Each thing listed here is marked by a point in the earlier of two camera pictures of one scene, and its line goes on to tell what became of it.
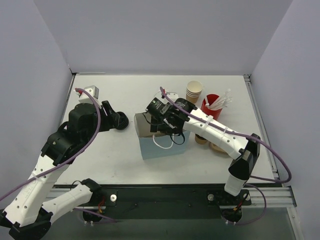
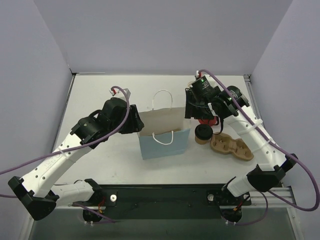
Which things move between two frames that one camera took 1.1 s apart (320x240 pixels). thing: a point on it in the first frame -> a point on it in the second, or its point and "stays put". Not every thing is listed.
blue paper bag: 159,144 stays put
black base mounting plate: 131,202 stays put
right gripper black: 157,121 -> 188,104
